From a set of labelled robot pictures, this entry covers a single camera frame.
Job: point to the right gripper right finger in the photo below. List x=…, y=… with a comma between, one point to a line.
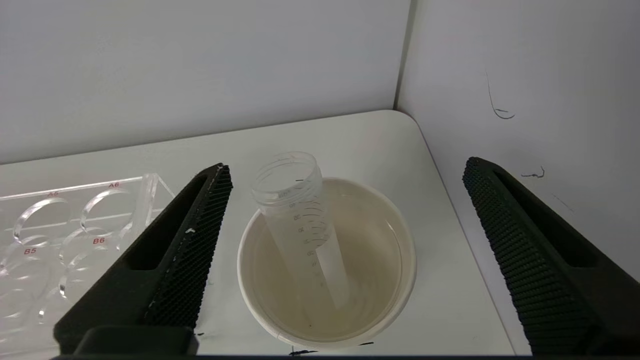
x=550, y=290

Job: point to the clear acrylic test tube rack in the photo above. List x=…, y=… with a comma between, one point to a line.
x=60, y=235

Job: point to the blue paper cup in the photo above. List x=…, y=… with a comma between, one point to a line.
x=380, y=260

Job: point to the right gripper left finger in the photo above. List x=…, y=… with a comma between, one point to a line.
x=170, y=280

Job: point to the yellow pigment test tube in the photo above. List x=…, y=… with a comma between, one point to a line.
x=300, y=220

